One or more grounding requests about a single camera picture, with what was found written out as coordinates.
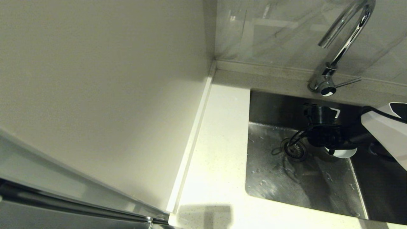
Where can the tall white cabinet panel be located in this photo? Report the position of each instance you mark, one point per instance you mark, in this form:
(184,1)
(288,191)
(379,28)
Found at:
(95,79)

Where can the grey glossy appliance door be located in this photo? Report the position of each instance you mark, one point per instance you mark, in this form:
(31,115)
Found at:
(47,219)

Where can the stainless steel sink basin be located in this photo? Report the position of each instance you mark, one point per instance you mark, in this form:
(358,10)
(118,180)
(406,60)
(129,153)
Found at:
(286,181)

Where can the metal sink drain strainer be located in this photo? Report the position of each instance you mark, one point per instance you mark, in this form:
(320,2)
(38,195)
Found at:
(295,152)

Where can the white ceramic bowl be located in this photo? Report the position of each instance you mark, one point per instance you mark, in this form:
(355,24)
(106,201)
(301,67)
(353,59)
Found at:
(343,153)

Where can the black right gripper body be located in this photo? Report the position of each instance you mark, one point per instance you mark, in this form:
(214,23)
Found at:
(327,136)

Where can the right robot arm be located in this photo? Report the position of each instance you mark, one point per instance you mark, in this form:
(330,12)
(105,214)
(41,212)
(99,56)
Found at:
(388,136)

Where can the chrome gooseneck faucet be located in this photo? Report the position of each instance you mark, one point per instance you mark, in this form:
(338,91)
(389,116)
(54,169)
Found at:
(346,44)

